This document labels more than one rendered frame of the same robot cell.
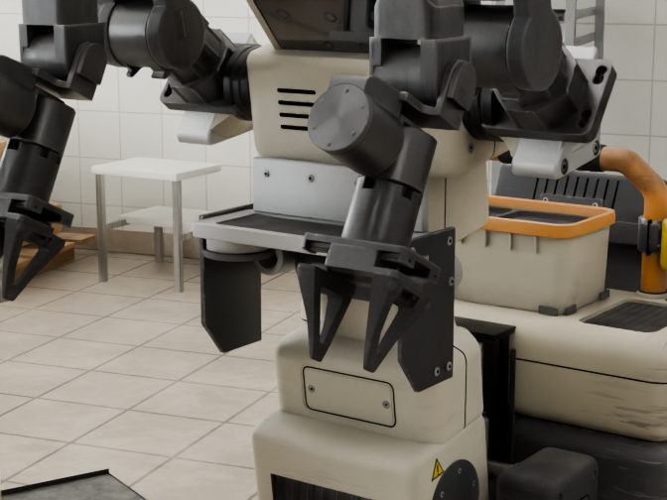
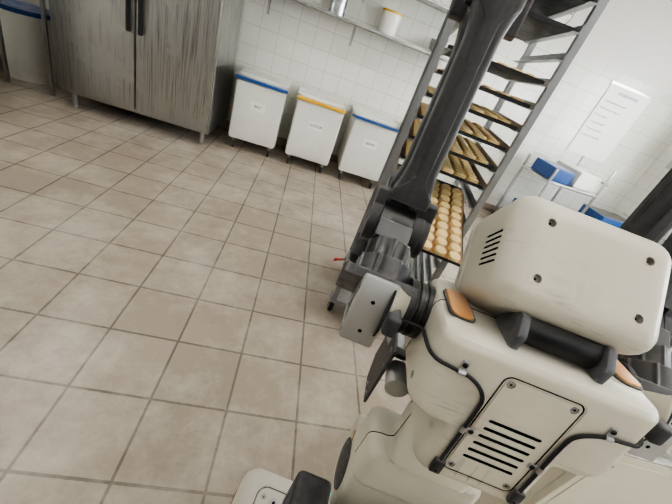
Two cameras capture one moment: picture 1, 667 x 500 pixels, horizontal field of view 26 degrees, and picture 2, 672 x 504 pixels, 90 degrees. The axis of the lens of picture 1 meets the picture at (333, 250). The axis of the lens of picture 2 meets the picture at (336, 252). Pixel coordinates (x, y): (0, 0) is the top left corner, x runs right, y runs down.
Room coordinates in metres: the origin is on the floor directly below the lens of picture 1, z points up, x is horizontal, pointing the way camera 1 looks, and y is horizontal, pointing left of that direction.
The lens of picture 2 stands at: (1.74, -0.52, 1.40)
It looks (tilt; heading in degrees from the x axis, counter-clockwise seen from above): 31 degrees down; 146
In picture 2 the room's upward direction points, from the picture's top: 21 degrees clockwise
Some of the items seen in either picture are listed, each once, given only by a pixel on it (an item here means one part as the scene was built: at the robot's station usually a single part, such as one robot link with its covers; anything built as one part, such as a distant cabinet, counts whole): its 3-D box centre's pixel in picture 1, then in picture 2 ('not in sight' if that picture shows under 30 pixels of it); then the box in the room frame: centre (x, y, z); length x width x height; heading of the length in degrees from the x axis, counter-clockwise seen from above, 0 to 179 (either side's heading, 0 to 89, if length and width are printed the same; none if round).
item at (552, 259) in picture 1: (512, 251); not in sight; (1.83, -0.23, 0.87); 0.23 x 0.15 x 0.11; 55
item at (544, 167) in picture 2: not in sight; (552, 170); (-0.84, 3.84, 0.88); 0.40 x 0.30 x 0.16; 162
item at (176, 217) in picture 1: (169, 220); not in sight; (5.56, 0.64, 0.23); 0.44 x 0.44 x 0.46; 60
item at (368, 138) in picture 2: not in sight; (363, 148); (-1.83, 1.76, 0.39); 0.64 x 0.54 x 0.77; 158
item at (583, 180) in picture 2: not in sight; (574, 176); (-0.76, 4.21, 0.90); 0.44 x 0.36 x 0.20; 167
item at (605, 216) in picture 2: not in sight; (605, 221); (-0.39, 4.90, 0.50); 0.60 x 0.40 x 0.20; 71
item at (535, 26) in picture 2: not in sight; (504, 20); (0.35, 0.82, 1.68); 0.60 x 0.40 x 0.02; 144
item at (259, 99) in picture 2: not in sight; (258, 113); (-2.31, 0.55, 0.39); 0.64 x 0.54 x 0.77; 161
